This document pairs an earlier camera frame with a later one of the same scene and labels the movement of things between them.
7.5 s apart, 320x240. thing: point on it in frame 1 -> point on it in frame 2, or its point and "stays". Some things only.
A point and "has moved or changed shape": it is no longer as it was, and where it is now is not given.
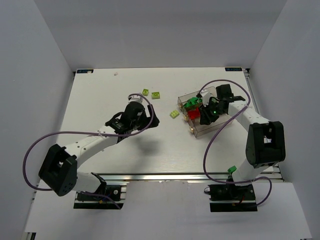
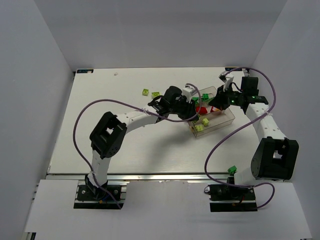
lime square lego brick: x=145 y=92 stays
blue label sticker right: x=233 y=69 stays
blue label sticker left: x=84 y=71 stays
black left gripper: x=150 y=120 -> x=188 y=111
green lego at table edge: x=232 y=169 stays
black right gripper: x=206 y=116 -> x=222 y=98
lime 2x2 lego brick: x=174 y=114 has moved or changed shape
